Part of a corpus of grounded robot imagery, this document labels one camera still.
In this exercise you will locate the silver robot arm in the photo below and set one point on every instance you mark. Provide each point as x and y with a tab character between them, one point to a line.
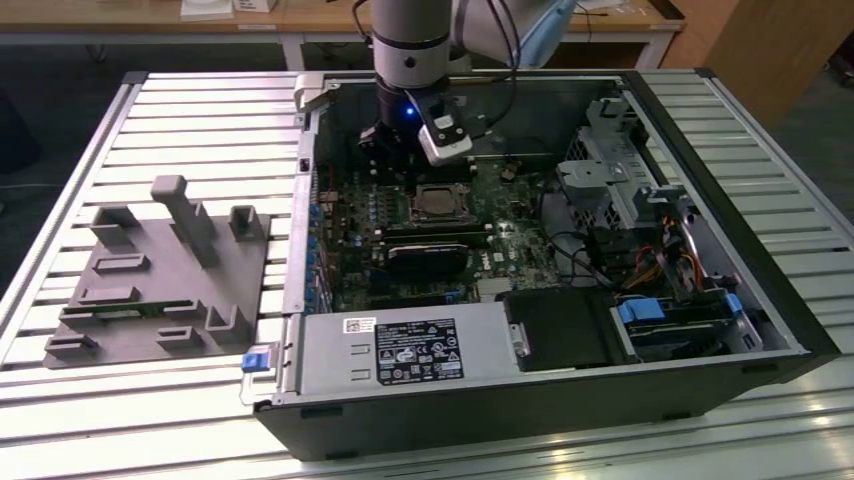
407	40

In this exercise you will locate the black RAM stick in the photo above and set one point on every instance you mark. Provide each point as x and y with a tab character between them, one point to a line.
437	238
434	229

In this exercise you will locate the black graphics card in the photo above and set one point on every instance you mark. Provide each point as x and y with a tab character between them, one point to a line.
427	260

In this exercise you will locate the metal drive cage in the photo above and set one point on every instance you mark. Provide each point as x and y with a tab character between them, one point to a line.
588	175

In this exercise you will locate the green motherboard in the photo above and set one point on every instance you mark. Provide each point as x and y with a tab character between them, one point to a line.
514	250

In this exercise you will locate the silver chipset heatsink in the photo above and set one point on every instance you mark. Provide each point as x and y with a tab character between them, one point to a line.
495	289

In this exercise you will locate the wooden desk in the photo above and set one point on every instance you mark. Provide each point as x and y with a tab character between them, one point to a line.
134	20

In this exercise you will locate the grey parts rack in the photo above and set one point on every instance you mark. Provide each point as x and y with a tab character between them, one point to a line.
167	280

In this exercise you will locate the black plastic fan shroud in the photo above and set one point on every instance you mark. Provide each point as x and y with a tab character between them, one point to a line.
568	325

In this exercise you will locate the grey power supply unit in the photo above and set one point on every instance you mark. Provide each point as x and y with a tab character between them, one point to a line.
334	360

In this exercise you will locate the green RAM stick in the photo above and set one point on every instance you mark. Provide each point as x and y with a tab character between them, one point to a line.
150	311

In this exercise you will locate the hard disk in blue carrier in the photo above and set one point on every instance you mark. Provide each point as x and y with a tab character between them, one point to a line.
641	310

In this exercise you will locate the blue case latch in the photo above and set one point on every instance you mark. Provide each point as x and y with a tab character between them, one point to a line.
254	362

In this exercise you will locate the brown wooden cabinet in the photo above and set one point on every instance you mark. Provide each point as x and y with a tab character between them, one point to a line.
768	50

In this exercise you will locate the blue bay clip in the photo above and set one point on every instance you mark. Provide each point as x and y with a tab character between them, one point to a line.
733	304

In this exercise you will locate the black open PC case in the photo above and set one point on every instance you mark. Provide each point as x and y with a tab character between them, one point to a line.
467	425

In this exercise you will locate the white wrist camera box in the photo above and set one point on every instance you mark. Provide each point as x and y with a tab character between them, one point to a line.
447	145

